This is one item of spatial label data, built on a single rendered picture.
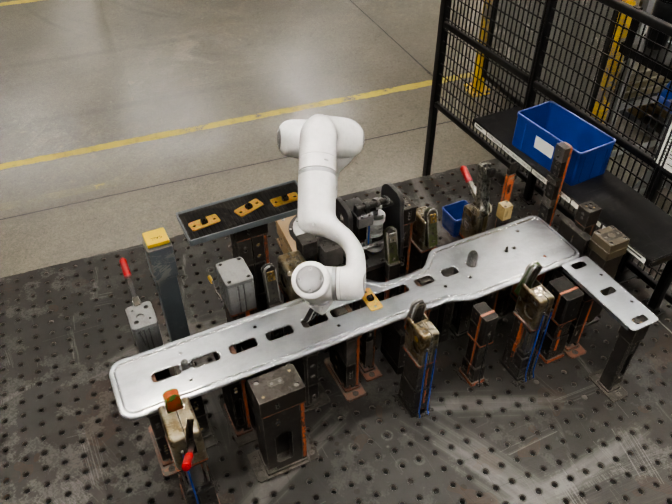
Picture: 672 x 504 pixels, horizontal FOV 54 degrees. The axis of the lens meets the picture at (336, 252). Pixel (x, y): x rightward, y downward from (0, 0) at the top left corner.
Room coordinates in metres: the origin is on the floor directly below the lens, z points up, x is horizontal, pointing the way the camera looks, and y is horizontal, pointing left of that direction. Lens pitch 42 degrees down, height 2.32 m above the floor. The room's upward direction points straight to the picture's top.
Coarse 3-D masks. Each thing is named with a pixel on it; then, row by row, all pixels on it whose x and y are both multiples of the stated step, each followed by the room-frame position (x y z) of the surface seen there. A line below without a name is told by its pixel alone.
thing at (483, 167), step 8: (480, 168) 1.61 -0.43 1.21; (488, 168) 1.61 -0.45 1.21; (480, 176) 1.60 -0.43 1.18; (488, 176) 1.58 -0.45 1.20; (480, 184) 1.60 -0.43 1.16; (488, 184) 1.61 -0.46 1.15; (480, 192) 1.59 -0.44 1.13; (488, 192) 1.60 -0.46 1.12; (480, 200) 1.59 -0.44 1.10; (488, 200) 1.60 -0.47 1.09; (480, 208) 1.59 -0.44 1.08; (488, 208) 1.60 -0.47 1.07; (480, 216) 1.58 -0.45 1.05
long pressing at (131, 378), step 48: (480, 240) 1.52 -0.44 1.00; (528, 240) 1.52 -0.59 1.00; (384, 288) 1.32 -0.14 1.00; (432, 288) 1.32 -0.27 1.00; (480, 288) 1.32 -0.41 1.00; (192, 336) 1.13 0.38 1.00; (240, 336) 1.14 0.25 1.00; (288, 336) 1.14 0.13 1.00; (336, 336) 1.14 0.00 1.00; (144, 384) 0.98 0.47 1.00; (192, 384) 0.98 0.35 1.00
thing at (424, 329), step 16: (416, 336) 1.12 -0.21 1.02; (432, 336) 1.10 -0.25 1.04; (416, 352) 1.12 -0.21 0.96; (432, 352) 1.10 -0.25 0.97; (416, 368) 1.11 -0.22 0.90; (432, 368) 1.10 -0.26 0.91; (400, 384) 1.16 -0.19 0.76; (416, 384) 1.10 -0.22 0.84; (400, 400) 1.15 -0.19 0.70; (416, 400) 1.10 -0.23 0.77; (416, 416) 1.09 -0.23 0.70
